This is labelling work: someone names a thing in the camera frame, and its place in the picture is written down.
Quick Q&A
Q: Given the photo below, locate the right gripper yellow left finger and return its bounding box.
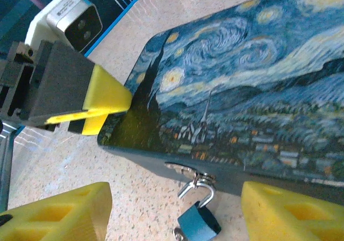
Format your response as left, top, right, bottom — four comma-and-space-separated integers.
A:
0, 181, 113, 241

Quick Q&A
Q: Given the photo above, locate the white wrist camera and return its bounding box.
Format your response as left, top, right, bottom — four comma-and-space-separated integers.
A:
25, 0, 103, 53

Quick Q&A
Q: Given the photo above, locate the aluminium frame bar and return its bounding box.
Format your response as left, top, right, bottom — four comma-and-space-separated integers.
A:
0, 122, 24, 212

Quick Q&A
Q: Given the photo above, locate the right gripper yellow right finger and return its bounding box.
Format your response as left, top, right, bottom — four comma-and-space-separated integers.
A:
241, 181, 344, 241

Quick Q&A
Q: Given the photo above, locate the small blue padlock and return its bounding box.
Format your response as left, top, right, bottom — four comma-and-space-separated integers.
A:
176, 181, 223, 241

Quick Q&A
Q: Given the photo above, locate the silver box hasp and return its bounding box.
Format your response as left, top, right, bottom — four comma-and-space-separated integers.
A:
164, 161, 217, 189

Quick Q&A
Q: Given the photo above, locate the starry night print box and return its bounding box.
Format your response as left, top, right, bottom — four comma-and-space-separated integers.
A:
96, 0, 344, 207

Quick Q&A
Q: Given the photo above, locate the side rail with blue strip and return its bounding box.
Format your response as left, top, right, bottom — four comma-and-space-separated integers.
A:
85, 0, 153, 58

